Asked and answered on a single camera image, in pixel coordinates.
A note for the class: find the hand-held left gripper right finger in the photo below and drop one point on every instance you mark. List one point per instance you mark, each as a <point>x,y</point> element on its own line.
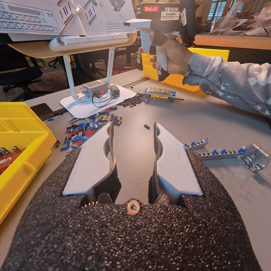
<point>177,169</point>

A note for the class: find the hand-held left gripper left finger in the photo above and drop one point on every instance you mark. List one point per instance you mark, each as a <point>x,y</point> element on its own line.
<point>89,165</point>

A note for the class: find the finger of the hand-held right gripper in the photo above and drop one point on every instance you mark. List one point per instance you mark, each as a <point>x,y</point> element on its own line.
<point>137,23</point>

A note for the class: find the grey holed beam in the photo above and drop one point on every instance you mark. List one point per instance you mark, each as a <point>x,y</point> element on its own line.
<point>192,144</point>

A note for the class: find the small grey connector pin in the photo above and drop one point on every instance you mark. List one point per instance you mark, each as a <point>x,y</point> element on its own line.
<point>206,139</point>

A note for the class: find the long grey beam panel assembly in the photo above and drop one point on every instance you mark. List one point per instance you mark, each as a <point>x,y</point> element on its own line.
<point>222,156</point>

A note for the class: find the grey desk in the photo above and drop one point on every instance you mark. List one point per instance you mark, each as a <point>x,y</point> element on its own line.
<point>211,127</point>

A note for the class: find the person's right hand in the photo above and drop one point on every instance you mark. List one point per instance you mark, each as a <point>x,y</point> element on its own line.
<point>177,57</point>

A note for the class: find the black printed toy box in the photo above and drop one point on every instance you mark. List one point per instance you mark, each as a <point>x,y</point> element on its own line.
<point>152,9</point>

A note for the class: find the pile of colourful toy pieces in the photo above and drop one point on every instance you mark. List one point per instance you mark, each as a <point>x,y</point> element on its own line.
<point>84,131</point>

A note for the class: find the short black toy connector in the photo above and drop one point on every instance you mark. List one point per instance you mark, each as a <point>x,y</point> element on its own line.
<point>57,144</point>

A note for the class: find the yellow plastic bin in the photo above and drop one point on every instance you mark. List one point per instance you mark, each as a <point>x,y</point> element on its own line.
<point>152,69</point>

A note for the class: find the white base with battery box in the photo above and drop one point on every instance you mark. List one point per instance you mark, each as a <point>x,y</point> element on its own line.
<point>84,110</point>

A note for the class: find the window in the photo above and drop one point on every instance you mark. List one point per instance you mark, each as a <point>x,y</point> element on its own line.
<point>222,10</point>

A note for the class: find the white metal stand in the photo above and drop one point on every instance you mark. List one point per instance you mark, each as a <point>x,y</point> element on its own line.
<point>84,41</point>

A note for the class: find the wooden workbench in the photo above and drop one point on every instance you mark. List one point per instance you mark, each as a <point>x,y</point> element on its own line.
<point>232,41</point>

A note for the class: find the yellow printed toy box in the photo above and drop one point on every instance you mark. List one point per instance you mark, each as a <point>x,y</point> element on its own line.
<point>21,180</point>

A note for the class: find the small grey motor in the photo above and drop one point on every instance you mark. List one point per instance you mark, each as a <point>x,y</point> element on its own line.
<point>114,90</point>

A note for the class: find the pile of clear plastic bags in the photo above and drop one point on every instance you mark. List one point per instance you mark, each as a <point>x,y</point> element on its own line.
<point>243,23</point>

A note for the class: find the grey motor block, orange part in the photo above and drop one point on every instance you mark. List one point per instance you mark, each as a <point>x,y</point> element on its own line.
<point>95,86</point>

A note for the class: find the pile of black toy pieces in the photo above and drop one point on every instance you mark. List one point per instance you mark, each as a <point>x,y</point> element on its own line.
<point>131,101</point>

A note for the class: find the open toy instruction booklet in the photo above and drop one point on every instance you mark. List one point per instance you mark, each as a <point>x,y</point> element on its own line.
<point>42,12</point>

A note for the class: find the black office chair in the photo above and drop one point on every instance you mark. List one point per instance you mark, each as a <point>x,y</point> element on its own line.
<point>17,76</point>

